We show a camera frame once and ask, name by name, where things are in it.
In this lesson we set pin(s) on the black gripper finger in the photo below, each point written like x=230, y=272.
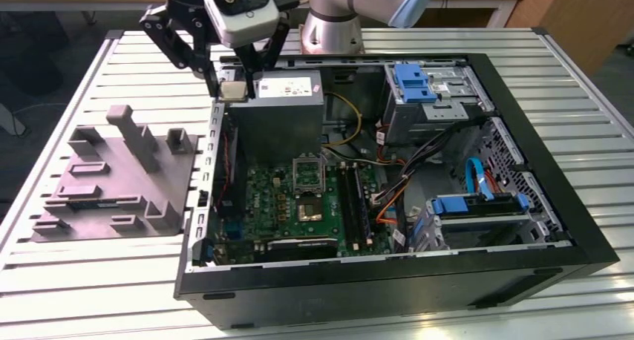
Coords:
x=163, y=32
x=250, y=65

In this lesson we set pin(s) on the silver CPU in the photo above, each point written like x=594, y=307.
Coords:
x=234, y=91

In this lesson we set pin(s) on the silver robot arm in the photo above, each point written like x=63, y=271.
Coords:
x=331, y=32

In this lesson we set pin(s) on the CPU socket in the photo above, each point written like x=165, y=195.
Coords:
x=310, y=212

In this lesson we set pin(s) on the grey power supply unit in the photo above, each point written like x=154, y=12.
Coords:
x=278, y=124

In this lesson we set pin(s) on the green motherboard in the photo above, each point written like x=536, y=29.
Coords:
x=262, y=184

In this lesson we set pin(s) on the metal drive cage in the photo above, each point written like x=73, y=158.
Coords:
x=436, y=111

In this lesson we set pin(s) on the grey parts rack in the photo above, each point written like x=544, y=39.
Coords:
x=129, y=191

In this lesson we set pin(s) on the dark RAM stick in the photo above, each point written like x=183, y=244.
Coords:
x=97, y=205

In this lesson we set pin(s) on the black graphics card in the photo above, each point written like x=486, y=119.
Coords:
x=302, y=244

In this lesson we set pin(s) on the hard disk in blue carrier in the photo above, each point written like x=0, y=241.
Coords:
x=453, y=206

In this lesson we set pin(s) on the black PC case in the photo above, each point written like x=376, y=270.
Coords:
x=346, y=295

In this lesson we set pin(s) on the wooden cabinet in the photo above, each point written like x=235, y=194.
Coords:
x=585, y=21

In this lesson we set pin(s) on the metal disk bay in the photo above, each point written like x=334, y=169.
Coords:
x=537, y=225

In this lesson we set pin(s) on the blue plastic drive bracket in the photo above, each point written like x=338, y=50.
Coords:
x=412, y=84

